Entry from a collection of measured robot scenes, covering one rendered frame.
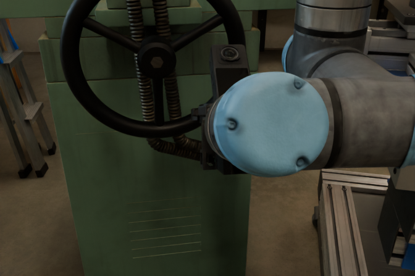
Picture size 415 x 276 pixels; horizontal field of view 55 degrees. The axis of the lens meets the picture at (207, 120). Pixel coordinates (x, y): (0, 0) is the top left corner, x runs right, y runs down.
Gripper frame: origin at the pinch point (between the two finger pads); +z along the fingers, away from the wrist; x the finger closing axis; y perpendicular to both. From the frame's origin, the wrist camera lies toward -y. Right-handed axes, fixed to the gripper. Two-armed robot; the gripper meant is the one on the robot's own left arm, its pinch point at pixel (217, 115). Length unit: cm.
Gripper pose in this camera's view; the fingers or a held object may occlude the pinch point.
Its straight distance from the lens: 61.8
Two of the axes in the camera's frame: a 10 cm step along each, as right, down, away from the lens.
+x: 10.0, -0.2, 0.9
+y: 0.2, 10.0, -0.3
